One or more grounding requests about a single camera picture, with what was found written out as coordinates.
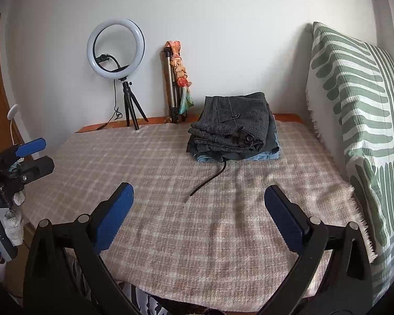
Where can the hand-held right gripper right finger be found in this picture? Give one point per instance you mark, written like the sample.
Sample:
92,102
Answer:
284,218

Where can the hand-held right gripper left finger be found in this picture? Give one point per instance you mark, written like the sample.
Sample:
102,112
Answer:
116,216

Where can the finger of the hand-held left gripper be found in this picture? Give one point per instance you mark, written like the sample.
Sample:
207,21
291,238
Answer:
31,147
37,169

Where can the grey tweed pants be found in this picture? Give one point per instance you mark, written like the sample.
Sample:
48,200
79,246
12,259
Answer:
236,118

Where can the person's left hand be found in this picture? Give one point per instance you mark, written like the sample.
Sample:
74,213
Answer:
14,220

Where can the blue jeans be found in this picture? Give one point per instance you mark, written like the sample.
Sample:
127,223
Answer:
269,156

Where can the beige plaid blanket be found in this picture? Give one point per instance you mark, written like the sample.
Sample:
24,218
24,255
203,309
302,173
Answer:
184,236

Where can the striped clothing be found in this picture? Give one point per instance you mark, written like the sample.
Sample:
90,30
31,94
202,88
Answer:
141,302

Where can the small black tripod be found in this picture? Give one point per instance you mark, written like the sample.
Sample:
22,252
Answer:
126,95

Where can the folded silver tripod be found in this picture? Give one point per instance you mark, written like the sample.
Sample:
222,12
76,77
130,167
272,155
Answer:
169,78

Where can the green and white patterned cushion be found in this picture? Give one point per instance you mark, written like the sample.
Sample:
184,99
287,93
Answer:
354,88

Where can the colourful floral scarf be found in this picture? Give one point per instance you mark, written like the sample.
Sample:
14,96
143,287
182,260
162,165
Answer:
180,69

